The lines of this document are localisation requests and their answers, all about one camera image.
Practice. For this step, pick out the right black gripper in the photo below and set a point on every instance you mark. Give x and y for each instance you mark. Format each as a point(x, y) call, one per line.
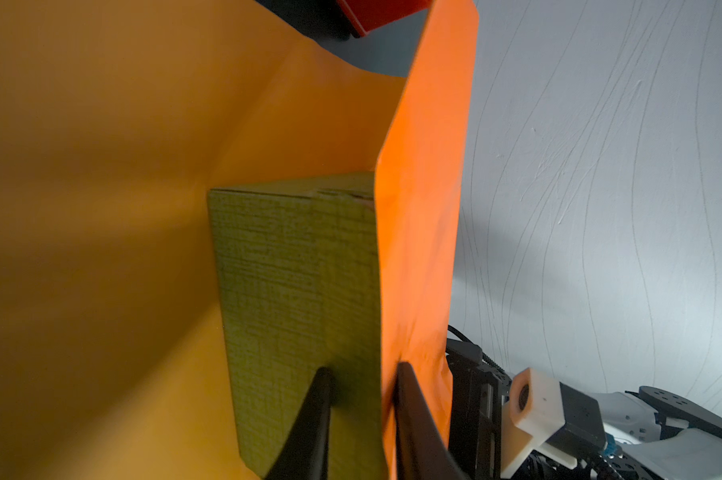
point(480, 388)

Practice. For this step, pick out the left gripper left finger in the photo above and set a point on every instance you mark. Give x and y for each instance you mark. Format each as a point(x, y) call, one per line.
point(305, 452)

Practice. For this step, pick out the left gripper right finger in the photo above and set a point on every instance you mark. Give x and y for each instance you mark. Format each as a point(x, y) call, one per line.
point(421, 453)

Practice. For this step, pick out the green gift box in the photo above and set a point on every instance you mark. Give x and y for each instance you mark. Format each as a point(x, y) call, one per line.
point(298, 272)

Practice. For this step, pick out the orange wrapping paper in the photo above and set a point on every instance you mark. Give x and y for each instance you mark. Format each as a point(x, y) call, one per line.
point(116, 119)

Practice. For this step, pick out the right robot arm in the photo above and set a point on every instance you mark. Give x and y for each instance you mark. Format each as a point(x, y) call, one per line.
point(652, 433)

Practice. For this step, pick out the red tape dispenser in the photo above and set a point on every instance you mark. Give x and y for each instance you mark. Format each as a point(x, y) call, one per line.
point(365, 16)

